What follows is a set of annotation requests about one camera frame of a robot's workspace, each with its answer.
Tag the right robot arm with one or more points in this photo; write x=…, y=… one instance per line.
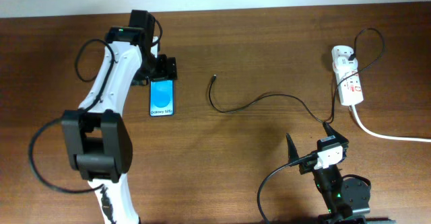
x=346, y=197

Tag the blue screen smartphone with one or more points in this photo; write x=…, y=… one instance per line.
x=161, y=98

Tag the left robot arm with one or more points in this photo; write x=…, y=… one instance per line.
x=97, y=142

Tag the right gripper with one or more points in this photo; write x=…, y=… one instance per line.
x=333, y=134

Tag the white power strip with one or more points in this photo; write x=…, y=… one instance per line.
x=349, y=87

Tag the white USB charger plug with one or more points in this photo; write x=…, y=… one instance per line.
x=342, y=64

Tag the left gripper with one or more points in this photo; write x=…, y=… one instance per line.
x=163, y=71

